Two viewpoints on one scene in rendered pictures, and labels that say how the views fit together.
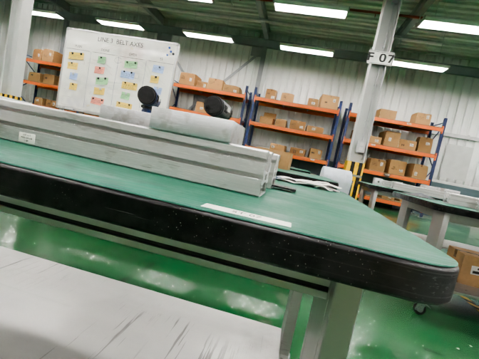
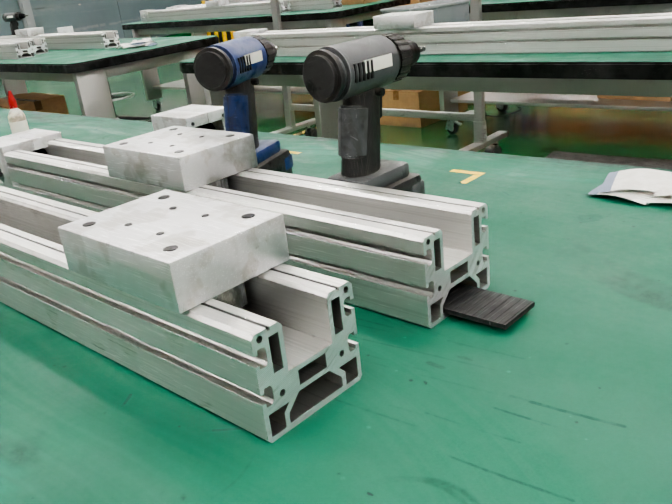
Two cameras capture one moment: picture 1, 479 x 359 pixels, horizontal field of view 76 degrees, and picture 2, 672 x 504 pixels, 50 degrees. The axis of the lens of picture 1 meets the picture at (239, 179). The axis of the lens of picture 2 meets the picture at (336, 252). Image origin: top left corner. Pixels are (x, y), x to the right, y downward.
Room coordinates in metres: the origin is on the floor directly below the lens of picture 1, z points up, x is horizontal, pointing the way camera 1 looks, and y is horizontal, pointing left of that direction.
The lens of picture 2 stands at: (0.24, -0.32, 1.08)
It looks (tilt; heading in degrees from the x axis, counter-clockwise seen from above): 22 degrees down; 34
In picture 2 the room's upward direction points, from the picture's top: 7 degrees counter-clockwise
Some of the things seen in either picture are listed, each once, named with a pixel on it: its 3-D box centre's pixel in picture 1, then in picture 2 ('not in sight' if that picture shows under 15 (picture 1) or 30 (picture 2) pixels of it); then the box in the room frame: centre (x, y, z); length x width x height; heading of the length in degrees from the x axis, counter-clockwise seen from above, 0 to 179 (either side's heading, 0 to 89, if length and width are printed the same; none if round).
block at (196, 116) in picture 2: not in sight; (188, 139); (1.13, 0.55, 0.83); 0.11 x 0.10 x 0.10; 169
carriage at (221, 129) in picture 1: (198, 134); (174, 258); (0.62, 0.10, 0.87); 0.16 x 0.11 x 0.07; 79
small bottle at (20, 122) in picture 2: not in sight; (16, 117); (1.22, 1.15, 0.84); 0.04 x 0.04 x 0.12
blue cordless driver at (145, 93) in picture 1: (147, 122); (254, 113); (1.06, 0.35, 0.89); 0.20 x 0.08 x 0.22; 9
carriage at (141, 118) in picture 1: (137, 124); (181, 166); (0.86, 0.31, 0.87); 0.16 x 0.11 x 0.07; 79
